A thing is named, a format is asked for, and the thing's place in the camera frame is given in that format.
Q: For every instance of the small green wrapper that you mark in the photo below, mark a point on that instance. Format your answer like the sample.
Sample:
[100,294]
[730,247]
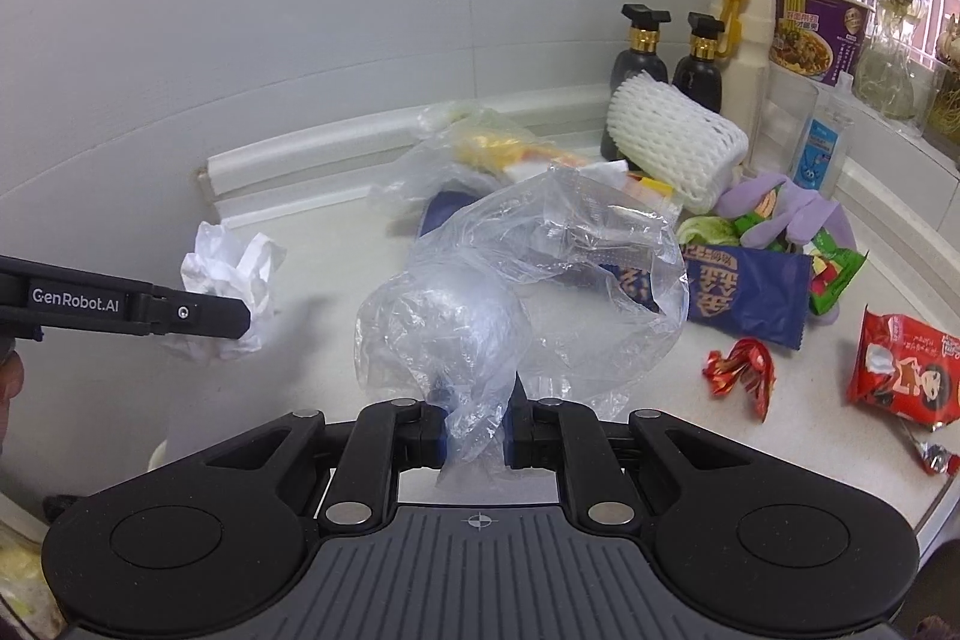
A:
[746,225]

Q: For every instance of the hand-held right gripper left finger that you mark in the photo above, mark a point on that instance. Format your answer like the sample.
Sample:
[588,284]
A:
[424,437]

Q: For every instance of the clear plastic bag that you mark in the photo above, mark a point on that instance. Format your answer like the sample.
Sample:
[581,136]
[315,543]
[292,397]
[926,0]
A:
[480,310]

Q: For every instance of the glass vase with roots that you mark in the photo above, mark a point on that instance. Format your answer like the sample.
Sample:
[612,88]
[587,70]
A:
[889,70]
[945,108]

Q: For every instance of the red candy wrapper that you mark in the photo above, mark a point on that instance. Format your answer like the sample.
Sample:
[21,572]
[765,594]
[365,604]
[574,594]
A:
[739,370]

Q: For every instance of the white ribbed foam fruit net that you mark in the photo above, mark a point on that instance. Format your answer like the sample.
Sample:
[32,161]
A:
[667,145]

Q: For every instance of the purple instant noodle cup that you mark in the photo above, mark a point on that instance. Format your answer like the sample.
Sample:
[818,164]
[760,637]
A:
[817,33]

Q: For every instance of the hand sanitizer bottle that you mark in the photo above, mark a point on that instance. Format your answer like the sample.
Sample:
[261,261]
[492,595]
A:
[821,145]

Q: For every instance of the clear drinking glass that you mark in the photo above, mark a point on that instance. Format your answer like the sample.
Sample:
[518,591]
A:
[787,123]

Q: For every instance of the small red silver wrapper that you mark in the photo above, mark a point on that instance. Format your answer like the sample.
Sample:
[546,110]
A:
[937,458]

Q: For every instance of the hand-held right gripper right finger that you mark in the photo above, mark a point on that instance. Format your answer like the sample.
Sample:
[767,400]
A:
[525,441]

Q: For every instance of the yellow packet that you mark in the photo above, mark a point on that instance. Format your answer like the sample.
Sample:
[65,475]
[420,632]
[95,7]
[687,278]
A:
[652,186]

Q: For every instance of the dark blue flat packet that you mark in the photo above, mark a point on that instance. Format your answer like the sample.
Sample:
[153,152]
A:
[442,209]

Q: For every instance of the dark blue snack packet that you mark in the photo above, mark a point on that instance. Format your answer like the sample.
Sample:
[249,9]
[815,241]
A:
[750,302]

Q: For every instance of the plastic bag with vegetable scraps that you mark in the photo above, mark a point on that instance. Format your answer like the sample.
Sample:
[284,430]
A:
[480,149]

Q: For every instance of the purple rubber glove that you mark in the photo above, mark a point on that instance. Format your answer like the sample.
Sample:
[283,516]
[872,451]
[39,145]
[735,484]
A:
[795,205]

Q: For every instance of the dark bottle with gold collar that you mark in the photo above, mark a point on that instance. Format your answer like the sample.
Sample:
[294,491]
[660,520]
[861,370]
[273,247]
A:
[697,78]
[637,63]

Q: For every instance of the red snack packet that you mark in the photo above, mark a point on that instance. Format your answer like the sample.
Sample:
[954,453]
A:
[907,377]

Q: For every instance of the white backsplash trim strip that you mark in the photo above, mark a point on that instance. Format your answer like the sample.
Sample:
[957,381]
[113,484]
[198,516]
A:
[300,149]

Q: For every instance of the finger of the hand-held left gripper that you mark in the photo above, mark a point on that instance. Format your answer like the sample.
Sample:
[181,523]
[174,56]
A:
[217,314]

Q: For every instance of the white paper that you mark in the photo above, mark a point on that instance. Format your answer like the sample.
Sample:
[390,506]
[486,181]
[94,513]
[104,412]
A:
[225,265]

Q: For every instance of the white bottle with yellow lid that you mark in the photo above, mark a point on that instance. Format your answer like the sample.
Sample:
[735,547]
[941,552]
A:
[746,55]

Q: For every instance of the green snack packet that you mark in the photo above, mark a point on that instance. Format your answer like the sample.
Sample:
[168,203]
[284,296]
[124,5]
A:
[832,272]

